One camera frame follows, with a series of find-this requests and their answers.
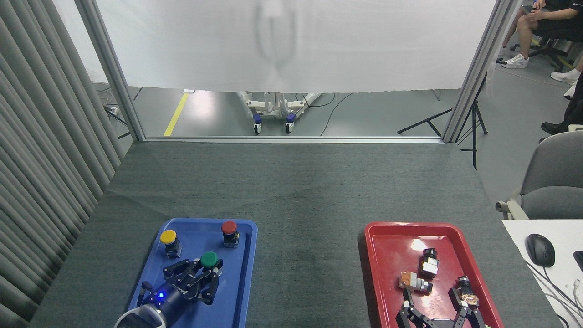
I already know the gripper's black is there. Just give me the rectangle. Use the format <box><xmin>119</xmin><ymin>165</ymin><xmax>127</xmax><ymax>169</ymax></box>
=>
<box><xmin>153</xmin><ymin>259</ymin><xmax>224</xmax><ymax>326</ymax></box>
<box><xmin>395</xmin><ymin>288</ymin><xmax>486</xmax><ymax>328</ymax></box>

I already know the green push button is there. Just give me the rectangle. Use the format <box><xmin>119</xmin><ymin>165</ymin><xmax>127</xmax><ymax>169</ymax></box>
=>
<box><xmin>199</xmin><ymin>251</ymin><xmax>224</xmax><ymax>274</ymax></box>

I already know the yellow push button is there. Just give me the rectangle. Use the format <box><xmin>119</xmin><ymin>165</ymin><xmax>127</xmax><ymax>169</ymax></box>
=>
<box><xmin>159</xmin><ymin>230</ymin><xmax>183</xmax><ymax>259</ymax></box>

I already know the red push button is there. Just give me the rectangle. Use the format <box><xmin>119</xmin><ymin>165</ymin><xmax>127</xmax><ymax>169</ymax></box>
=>
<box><xmin>221</xmin><ymin>221</ymin><xmax>240</xmax><ymax>249</ymax></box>

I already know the blue plastic tray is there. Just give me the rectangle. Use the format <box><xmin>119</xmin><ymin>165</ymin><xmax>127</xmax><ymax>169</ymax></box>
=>
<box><xmin>125</xmin><ymin>218</ymin><xmax>258</xmax><ymax>328</ymax></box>

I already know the red plastic tray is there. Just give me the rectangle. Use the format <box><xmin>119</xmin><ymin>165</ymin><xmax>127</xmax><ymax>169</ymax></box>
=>
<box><xmin>364</xmin><ymin>222</ymin><xmax>505</xmax><ymax>328</ymax></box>

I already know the white desk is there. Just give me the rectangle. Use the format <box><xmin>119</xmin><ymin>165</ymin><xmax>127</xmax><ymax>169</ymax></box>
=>
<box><xmin>501</xmin><ymin>220</ymin><xmax>583</xmax><ymax>328</ymax></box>

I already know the black computer mouse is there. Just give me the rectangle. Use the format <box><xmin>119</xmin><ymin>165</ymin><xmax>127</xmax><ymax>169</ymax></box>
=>
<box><xmin>526</xmin><ymin>234</ymin><xmax>556</xmax><ymax>267</ymax></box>

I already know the dark grey felt table cover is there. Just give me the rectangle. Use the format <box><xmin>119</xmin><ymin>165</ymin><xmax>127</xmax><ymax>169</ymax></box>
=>
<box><xmin>27</xmin><ymin>141</ymin><xmax>563</xmax><ymax>328</ymax></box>

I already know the yellow floor tape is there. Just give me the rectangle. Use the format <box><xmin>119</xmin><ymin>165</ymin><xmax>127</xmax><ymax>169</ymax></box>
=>
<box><xmin>163</xmin><ymin>92</ymin><xmax>189</xmax><ymax>137</ymax></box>

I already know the grey padded chair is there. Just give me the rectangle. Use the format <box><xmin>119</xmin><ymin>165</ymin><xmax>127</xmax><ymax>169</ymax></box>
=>
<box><xmin>496</xmin><ymin>131</ymin><xmax>583</xmax><ymax>220</ymax></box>

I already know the white stand on wheels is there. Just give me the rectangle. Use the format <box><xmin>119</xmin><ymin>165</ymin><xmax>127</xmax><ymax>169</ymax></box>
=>
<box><xmin>237</xmin><ymin>91</ymin><xmax>324</xmax><ymax>135</ymax></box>

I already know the black tripod stand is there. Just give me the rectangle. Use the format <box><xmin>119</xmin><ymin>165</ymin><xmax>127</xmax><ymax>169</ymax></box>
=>
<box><xmin>455</xmin><ymin>75</ymin><xmax>489</xmax><ymax>170</ymax></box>

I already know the black floor bar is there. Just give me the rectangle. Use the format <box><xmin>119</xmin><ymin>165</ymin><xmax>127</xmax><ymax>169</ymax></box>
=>
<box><xmin>396</xmin><ymin>108</ymin><xmax>454</xmax><ymax>137</ymax></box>

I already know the grey pleated curtain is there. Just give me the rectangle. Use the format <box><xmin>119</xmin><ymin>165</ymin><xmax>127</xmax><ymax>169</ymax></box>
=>
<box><xmin>0</xmin><ymin>0</ymin><xmax>133</xmax><ymax>328</ymax></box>

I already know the person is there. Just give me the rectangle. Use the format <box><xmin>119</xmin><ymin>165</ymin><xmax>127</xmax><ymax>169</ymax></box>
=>
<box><xmin>499</xmin><ymin>0</ymin><xmax>583</xmax><ymax>69</ymax></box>
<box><xmin>550</xmin><ymin>68</ymin><xmax>583</xmax><ymax>99</ymax></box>
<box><xmin>541</xmin><ymin>87</ymin><xmax>583</xmax><ymax>135</ymax></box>

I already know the white backdrop sheet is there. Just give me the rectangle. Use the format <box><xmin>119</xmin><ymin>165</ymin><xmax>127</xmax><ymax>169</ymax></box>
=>
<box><xmin>57</xmin><ymin>0</ymin><xmax>499</xmax><ymax>93</ymax></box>

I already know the black office chair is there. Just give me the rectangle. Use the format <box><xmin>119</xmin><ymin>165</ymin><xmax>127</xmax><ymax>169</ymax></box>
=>
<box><xmin>509</xmin><ymin>37</ymin><xmax>577</xmax><ymax>72</ymax></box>

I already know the black switch with copper end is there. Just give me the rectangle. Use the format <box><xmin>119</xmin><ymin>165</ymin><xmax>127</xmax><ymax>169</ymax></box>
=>
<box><xmin>455</xmin><ymin>275</ymin><xmax>480</xmax><ymax>308</ymax></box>

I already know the orange and silver switch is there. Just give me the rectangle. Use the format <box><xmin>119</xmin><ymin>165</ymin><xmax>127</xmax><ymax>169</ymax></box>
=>
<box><xmin>399</xmin><ymin>272</ymin><xmax>434</xmax><ymax>294</ymax></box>

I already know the black and white switch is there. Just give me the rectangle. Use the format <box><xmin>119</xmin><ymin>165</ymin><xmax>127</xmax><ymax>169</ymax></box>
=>
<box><xmin>419</xmin><ymin>248</ymin><xmax>440</xmax><ymax>279</ymax></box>

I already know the black mouse cable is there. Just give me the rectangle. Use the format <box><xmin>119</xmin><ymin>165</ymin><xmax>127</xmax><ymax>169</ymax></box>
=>
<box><xmin>524</xmin><ymin>260</ymin><xmax>583</xmax><ymax>319</ymax></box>

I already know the white desk cable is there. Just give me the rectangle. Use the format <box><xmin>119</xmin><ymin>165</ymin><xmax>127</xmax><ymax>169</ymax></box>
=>
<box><xmin>572</xmin><ymin>279</ymin><xmax>583</xmax><ymax>315</ymax></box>

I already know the silver frame crossbar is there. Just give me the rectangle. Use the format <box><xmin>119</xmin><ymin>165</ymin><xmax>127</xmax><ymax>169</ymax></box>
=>
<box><xmin>143</xmin><ymin>136</ymin><xmax>445</xmax><ymax>144</ymax></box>

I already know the black floor cable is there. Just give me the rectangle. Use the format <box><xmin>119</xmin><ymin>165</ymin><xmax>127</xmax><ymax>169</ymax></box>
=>
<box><xmin>320</xmin><ymin>92</ymin><xmax>355</xmax><ymax>136</ymax></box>

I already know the silver frame post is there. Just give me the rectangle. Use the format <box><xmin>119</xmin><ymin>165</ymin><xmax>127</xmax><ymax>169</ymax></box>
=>
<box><xmin>442</xmin><ymin>0</ymin><xmax>520</xmax><ymax>144</ymax></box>
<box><xmin>75</xmin><ymin>0</ymin><xmax>146</xmax><ymax>142</ymax></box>

